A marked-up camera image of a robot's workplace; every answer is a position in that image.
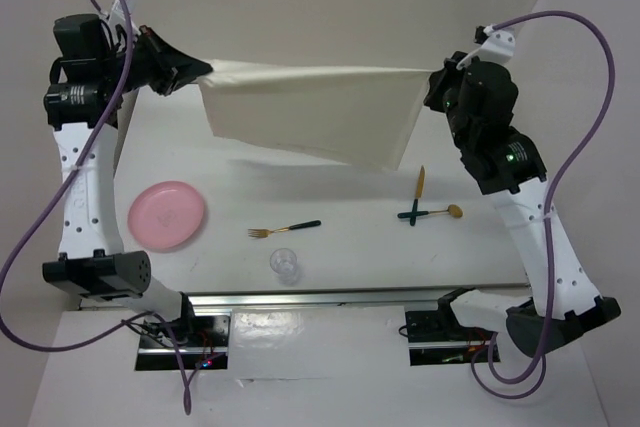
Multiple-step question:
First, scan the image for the clear plastic cup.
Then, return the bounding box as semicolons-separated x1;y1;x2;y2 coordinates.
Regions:
270;248;300;285

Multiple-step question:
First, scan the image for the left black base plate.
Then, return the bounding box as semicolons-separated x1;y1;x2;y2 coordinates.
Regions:
130;312;231;372

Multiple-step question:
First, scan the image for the gold fork green handle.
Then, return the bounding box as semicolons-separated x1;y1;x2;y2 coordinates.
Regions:
247;220;322;239

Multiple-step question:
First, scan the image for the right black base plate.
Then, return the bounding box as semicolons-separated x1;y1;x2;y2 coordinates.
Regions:
398;310;500;366

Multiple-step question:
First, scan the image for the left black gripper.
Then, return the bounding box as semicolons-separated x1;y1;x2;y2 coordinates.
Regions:
99;24;209;96

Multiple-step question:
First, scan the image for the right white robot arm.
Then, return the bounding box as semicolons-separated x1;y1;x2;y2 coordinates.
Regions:
424;52;621;358

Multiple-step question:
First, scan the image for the aluminium front rail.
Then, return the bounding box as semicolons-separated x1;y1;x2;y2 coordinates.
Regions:
78;286;531;310

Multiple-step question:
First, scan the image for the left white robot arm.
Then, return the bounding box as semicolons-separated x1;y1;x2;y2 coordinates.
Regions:
42;14;213;346

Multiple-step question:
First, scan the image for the gold knife green handle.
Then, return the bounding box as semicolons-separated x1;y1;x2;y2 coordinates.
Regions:
409;165;426;227

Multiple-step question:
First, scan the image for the cream cloth placemat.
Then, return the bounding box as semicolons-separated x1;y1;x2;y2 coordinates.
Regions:
198;60;430;170

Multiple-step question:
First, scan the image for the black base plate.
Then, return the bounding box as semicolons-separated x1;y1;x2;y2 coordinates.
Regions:
398;310;500;366
130;312;231;372

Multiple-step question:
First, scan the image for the gold spoon green handle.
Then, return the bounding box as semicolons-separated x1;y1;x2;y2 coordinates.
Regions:
397;204;463;220

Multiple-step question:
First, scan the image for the pink plate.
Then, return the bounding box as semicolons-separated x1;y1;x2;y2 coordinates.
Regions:
127;181;206;251

